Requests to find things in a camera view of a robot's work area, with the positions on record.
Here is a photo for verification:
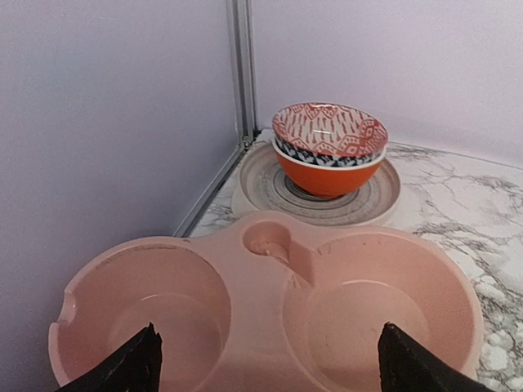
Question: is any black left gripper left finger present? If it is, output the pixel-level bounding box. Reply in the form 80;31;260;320
57;323;163;392

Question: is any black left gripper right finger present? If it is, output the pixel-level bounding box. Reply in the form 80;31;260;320
378;323;486;392

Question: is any pink double pet bowl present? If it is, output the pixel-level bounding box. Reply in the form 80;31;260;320
48;212;484;391

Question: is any orange ceramic bowl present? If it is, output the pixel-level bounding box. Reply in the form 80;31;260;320
272;141;386;198

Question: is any grey striped ceramic plate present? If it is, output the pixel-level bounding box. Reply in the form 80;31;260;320
231;142;401;228

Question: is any red patterned ceramic bowl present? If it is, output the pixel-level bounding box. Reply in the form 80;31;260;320
272;103;388;167

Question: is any left aluminium frame post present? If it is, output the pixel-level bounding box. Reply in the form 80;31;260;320
226;0;260;150

